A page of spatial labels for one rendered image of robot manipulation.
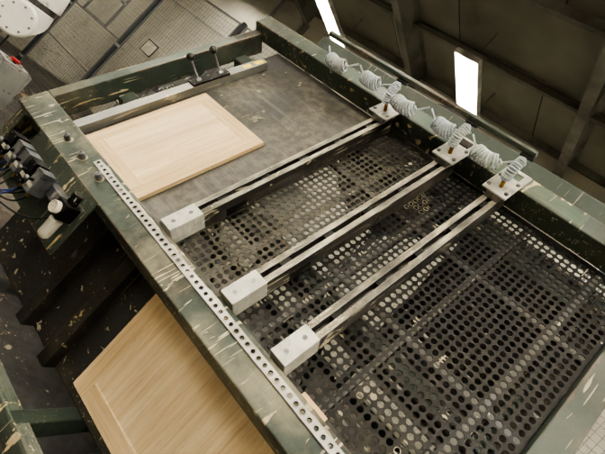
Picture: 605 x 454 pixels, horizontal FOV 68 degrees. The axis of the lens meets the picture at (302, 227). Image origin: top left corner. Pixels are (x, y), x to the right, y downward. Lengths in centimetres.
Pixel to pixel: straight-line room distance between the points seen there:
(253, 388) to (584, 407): 86
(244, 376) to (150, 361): 53
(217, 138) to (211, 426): 108
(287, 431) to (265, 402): 9
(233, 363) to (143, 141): 103
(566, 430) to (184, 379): 110
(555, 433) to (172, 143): 158
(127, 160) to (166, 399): 88
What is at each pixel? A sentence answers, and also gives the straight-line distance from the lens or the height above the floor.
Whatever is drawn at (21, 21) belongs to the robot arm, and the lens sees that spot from 114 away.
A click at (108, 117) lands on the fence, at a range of 206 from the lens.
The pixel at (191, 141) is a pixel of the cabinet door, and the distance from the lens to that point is 190.
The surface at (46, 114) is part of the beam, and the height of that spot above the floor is 85.
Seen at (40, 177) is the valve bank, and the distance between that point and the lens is 174.
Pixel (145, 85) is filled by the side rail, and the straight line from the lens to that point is 236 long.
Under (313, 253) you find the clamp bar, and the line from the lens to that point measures 142.
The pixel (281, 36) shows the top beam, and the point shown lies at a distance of 250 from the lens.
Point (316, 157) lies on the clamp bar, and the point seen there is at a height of 145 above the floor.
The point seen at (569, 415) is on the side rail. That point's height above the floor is 133.
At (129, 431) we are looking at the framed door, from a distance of 171.
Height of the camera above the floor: 121
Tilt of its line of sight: level
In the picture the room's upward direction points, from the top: 43 degrees clockwise
